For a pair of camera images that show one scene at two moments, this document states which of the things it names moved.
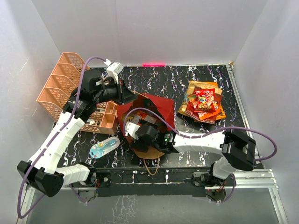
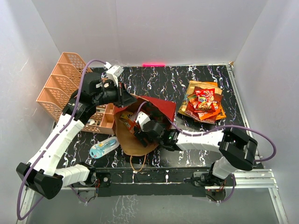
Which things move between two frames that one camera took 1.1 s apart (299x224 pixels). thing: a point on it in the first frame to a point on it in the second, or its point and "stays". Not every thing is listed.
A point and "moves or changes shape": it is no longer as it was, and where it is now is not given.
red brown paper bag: [164, 108] moves or changes shape
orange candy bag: [193, 100] stays
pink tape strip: [153, 65] stays
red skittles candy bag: [206, 99] stays
